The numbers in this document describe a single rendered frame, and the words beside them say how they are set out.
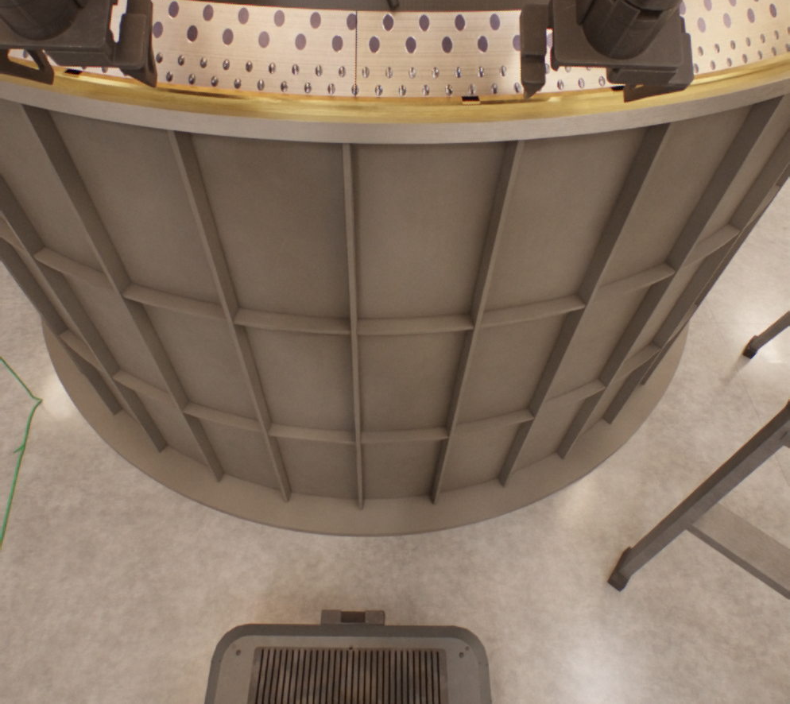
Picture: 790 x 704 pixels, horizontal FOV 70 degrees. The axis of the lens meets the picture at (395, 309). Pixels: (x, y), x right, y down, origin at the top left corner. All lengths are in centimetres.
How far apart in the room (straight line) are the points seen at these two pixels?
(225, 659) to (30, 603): 61
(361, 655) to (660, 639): 75
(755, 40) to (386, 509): 124
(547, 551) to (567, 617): 15
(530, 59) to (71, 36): 36
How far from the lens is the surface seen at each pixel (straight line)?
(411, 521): 154
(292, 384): 108
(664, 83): 54
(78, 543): 172
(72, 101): 72
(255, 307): 92
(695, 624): 169
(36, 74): 64
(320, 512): 155
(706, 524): 143
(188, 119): 65
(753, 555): 145
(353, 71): 62
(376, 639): 124
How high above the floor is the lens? 148
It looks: 50 degrees down
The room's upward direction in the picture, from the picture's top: 3 degrees clockwise
